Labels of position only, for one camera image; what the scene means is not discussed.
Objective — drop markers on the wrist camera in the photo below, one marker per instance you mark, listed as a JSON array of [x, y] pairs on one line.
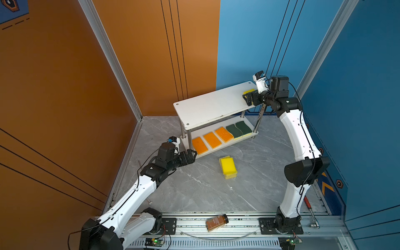
[[175, 141], [261, 82]]

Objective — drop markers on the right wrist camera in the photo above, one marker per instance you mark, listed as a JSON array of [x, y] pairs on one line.
[[261, 82]]

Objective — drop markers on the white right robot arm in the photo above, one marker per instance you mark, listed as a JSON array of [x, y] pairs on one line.
[[309, 163]]

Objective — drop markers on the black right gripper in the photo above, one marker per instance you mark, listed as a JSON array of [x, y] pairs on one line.
[[256, 96]]

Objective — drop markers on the brown spice jar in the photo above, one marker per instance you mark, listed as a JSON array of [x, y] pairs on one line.
[[216, 222]]

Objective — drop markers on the green circuit board left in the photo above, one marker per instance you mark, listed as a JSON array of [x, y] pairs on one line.
[[155, 243]]

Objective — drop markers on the aluminium corner post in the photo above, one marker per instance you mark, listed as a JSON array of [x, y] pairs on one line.
[[346, 9], [97, 27]]

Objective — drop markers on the aluminium corner post right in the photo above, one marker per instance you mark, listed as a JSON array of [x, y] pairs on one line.
[[346, 9]]

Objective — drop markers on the green yellow sponge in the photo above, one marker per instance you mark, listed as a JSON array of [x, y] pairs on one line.
[[244, 128], [236, 133]]

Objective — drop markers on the green circuit board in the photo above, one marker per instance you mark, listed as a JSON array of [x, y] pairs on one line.
[[155, 243], [289, 243]]

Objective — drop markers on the green circuit board right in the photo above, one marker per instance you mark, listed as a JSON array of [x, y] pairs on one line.
[[289, 243]]

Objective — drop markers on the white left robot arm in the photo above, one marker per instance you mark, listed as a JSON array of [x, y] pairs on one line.
[[115, 230]]

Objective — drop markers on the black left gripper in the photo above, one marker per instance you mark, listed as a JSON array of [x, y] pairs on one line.
[[190, 159]]

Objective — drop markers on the yellow sponge top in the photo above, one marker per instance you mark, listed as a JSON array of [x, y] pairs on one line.
[[247, 92]]

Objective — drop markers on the aluminium corner post left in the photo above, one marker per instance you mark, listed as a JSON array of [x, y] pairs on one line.
[[97, 27]]

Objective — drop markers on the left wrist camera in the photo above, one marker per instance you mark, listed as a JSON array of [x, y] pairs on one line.
[[175, 141]]

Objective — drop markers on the red-handled ratchet tool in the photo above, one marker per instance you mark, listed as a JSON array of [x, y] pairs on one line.
[[315, 223]]

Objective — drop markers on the yellow sponge bottom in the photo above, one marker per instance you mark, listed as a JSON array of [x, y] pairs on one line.
[[229, 176]]

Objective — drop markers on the orange sponge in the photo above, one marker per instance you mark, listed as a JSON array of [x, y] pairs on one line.
[[224, 134], [199, 146], [212, 140]]

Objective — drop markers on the aluminium front rail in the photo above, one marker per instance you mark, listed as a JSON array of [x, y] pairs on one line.
[[247, 231]]

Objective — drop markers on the white two-tier metal shelf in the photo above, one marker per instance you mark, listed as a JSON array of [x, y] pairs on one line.
[[206, 113]]

